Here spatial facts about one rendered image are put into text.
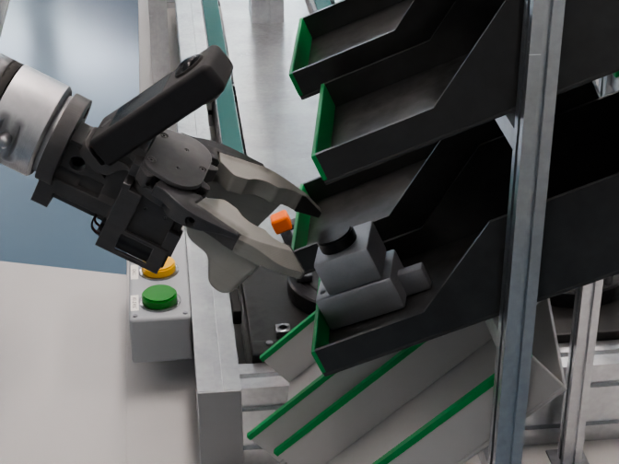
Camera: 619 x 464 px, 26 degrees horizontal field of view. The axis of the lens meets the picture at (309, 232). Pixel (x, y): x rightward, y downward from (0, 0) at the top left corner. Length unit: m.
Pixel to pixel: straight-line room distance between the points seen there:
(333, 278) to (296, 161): 0.94
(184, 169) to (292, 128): 1.07
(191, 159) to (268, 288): 0.54
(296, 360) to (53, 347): 0.43
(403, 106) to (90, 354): 0.76
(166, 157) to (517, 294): 0.28
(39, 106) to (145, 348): 0.58
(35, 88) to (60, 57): 3.95
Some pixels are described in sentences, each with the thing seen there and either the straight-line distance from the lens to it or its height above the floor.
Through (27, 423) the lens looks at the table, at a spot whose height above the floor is 0.86.
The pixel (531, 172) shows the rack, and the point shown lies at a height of 1.37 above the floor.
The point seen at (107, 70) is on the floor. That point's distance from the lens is 4.81.
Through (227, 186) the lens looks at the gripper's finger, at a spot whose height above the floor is 1.30.
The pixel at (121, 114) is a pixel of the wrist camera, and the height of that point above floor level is 1.36.
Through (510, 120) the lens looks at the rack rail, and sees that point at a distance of 0.92.
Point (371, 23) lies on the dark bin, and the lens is 1.14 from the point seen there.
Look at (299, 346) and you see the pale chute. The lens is 1.32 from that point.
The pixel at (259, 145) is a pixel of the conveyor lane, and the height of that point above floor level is 0.92.
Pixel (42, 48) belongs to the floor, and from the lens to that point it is 5.06.
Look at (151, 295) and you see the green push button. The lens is 1.53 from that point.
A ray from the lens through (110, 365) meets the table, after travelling 1.62.
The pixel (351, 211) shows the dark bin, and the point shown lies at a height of 1.21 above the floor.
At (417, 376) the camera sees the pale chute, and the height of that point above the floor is 1.11.
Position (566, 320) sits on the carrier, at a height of 0.97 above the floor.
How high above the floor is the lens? 1.76
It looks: 29 degrees down
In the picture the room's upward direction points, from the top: straight up
